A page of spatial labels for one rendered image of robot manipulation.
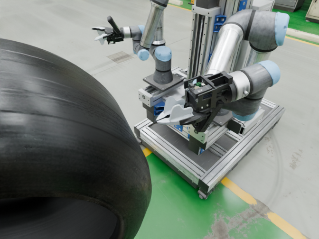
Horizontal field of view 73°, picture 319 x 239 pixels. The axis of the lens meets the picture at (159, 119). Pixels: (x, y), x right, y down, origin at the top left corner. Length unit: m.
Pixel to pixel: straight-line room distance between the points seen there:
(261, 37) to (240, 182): 1.30
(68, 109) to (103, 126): 0.06
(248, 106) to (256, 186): 1.37
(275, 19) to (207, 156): 1.14
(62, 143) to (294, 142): 2.35
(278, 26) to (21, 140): 0.90
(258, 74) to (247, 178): 1.48
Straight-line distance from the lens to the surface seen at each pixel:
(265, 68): 0.65
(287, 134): 2.57
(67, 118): 0.30
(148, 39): 1.47
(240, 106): 0.70
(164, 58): 1.53
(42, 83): 0.34
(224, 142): 1.93
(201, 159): 1.77
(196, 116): 0.55
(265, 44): 1.01
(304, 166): 2.34
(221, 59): 0.80
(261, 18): 0.98
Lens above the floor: 1.58
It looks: 42 degrees down
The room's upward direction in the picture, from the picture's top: straight up
